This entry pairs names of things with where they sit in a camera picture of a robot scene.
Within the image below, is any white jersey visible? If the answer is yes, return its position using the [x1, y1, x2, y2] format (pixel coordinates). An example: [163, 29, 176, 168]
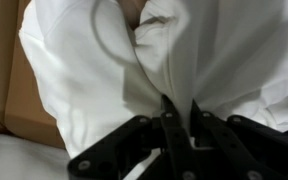
[17, 0, 288, 160]

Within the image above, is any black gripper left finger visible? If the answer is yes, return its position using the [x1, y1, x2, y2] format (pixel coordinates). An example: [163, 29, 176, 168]
[67, 94, 198, 180]

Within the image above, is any brown leather sofa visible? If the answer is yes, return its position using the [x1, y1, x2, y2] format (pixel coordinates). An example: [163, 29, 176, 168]
[0, 0, 149, 150]

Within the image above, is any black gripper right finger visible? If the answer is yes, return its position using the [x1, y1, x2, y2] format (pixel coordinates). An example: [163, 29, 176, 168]
[189, 99, 288, 180]

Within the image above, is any bed with white sheet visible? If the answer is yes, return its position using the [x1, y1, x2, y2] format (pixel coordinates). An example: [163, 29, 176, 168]
[0, 131, 72, 180]

